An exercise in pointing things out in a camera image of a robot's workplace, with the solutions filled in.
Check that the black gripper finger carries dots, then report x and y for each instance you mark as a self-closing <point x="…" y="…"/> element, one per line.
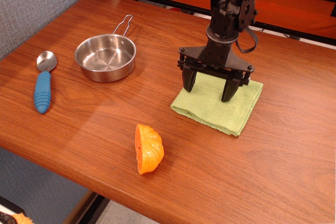
<point x="189" y="77"/>
<point x="230" y="88"/>

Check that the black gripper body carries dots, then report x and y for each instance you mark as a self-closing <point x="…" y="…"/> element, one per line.
<point x="217" y="58"/>

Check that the green cloth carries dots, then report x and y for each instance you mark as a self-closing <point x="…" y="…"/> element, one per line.
<point x="204" y="105"/>

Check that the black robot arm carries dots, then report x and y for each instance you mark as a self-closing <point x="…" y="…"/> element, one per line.
<point x="229" y="18"/>

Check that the small steel pan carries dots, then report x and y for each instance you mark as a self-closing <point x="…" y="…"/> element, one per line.
<point x="107" y="57"/>

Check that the orange plastic half fruit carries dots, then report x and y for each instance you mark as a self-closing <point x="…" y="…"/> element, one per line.
<point x="149" y="149"/>

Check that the orange object bottom left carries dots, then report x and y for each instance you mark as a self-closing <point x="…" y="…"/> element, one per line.
<point x="22" y="219"/>

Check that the orange panel black frame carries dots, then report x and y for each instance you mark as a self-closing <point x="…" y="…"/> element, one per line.
<point x="288" y="6"/>

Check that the spoon with blue handle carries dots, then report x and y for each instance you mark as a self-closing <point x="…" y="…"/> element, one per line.
<point x="46" y="62"/>

